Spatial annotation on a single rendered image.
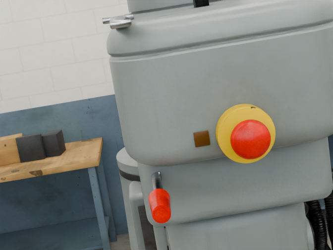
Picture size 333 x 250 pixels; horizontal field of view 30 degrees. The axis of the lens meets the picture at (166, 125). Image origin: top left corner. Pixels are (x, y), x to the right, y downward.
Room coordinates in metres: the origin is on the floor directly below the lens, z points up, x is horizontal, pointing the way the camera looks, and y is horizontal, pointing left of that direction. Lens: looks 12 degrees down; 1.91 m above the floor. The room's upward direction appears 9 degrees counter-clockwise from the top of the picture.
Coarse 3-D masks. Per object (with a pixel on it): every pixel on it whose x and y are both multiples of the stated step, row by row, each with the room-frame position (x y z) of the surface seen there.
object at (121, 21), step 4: (116, 16) 0.75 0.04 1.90; (120, 16) 0.71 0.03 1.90; (124, 16) 0.69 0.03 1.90; (128, 16) 0.78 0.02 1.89; (132, 16) 0.78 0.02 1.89; (104, 20) 0.78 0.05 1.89; (108, 20) 0.78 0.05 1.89; (112, 20) 0.61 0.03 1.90; (116, 20) 0.58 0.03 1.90; (120, 20) 0.58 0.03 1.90; (124, 20) 0.58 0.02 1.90; (128, 20) 0.58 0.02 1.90; (112, 24) 0.58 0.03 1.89; (116, 24) 0.58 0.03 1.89; (120, 24) 0.58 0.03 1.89; (124, 24) 0.58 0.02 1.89; (128, 24) 0.58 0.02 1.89; (112, 28) 0.58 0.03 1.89; (116, 28) 0.58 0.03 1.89
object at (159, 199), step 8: (152, 176) 0.72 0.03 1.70; (160, 176) 0.72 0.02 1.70; (152, 184) 0.70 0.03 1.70; (160, 184) 0.68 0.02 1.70; (152, 192) 0.64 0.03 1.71; (160, 192) 0.63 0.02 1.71; (152, 200) 0.62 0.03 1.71; (160, 200) 0.61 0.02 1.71; (168, 200) 0.62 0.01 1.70; (152, 208) 0.60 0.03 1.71; (160, 208) 0.59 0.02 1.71; (168, 208) 0.60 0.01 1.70; (152, 216) 0.60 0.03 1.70; (160, 216) 0.59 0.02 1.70; (168, 216) 0.60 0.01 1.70
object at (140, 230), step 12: (120, 156) 1.44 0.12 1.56; (120, 168) 1.39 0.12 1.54; (132, 168) 1.33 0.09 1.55; (120, 180) 1.42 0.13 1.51; (132, 180) 1.34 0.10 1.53; (132, 192) 1.25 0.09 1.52; (132, 204) 1.23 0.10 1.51; (144, 204) 1.23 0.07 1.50; (132, 216) 1.23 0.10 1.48; (144, 216) 1.22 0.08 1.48; (132, 228) 1.32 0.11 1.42; (144, 228) 1.22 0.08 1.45; (132, 240) 1.31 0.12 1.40; (144, 240) 1.22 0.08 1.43
